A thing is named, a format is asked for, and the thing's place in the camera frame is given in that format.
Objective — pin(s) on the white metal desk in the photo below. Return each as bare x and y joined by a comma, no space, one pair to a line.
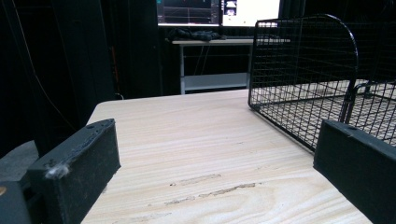
214,62

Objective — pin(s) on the computer monitor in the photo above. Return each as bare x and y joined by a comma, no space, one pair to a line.
218,11

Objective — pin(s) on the dark cloth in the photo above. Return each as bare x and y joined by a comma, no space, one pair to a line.
194,34

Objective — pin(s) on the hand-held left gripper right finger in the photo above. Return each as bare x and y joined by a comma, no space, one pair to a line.
361,161

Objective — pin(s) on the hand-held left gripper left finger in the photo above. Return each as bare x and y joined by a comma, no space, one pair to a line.
77,161

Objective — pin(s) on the black curtain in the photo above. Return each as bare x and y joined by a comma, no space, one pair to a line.
77,49

